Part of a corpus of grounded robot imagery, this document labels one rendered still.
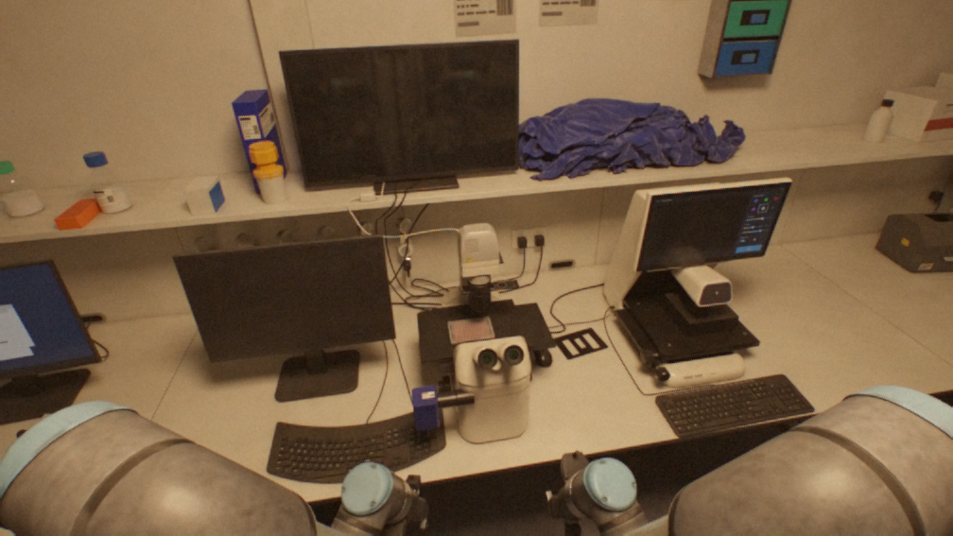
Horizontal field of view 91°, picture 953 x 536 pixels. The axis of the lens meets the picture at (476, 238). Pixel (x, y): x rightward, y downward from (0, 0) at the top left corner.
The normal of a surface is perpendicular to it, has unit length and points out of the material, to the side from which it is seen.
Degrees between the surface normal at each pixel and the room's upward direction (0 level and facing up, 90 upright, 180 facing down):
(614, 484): 19
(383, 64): 86
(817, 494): 31
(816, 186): 90
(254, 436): 0
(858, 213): 90
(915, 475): 25
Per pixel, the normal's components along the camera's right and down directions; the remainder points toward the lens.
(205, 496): 0.58, -0.69
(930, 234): 0.00, -0.25
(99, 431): 0.08, -0.95
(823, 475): -0.40, -0.74
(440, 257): 0.17, 0.49
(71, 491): -0.18, -0.62
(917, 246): -1.00, 0.04
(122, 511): 0.07, -0.52
